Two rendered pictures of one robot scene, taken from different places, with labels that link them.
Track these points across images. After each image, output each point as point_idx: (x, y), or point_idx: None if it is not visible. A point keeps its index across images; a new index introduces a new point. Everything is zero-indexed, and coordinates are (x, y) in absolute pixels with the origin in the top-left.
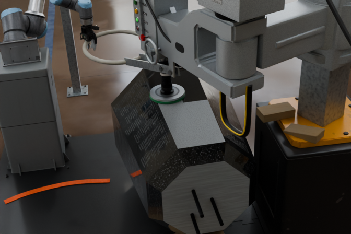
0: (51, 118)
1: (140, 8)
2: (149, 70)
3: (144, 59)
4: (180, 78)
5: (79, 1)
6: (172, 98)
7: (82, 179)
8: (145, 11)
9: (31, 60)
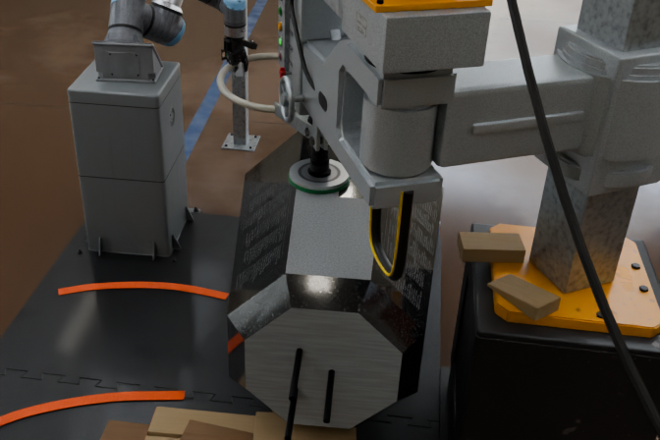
0: (157, 178)
1: (285, 23)
2: None
3: None
4: None
5: None
6: (320, 185)
7: (187, 284)
8: (292, 28)
9: (140, 80)
